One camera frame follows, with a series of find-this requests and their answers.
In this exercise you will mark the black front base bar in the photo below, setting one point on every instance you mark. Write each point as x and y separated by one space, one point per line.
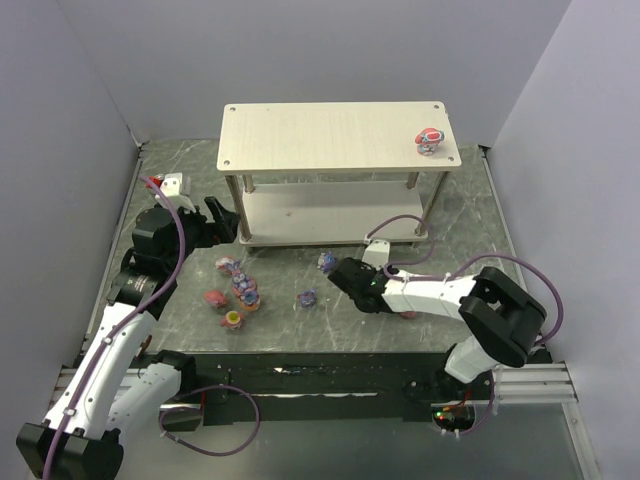
240 387

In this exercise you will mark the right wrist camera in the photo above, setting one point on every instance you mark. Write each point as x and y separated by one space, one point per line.
376 253

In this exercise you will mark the pink white toy top-left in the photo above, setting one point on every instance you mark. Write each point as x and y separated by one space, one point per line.
227 264

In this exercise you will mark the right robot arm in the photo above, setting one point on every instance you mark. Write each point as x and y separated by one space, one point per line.
503 319

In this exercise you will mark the white two-tier shelf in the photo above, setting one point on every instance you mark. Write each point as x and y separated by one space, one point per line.
328 173

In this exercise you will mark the pink blue goggles toy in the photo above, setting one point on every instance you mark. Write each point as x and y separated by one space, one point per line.
428 140

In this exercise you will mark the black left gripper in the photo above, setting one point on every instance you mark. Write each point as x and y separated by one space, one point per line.
209 226

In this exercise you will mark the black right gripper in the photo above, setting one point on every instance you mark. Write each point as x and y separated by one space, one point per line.
347 278

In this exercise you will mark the purple toy centre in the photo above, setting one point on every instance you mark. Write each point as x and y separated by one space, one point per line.
307 298

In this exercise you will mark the small electronics board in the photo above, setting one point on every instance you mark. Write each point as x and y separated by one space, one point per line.
450 418

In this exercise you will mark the pink toy yellow hat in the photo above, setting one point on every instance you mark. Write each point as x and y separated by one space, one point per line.
232 320

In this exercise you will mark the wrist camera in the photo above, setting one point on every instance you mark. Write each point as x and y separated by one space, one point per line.
376 253
176 187

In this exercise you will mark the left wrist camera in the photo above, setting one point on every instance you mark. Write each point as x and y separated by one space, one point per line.
176 187

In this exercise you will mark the purple white standing toy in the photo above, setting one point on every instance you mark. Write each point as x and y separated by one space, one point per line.
326 262

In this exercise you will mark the orange base purple toy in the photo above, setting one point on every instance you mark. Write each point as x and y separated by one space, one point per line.
250 300

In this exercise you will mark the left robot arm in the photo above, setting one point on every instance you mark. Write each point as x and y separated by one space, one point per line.
84 434

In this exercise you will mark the purple spotted toy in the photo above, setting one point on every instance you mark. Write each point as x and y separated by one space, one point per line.
242 283

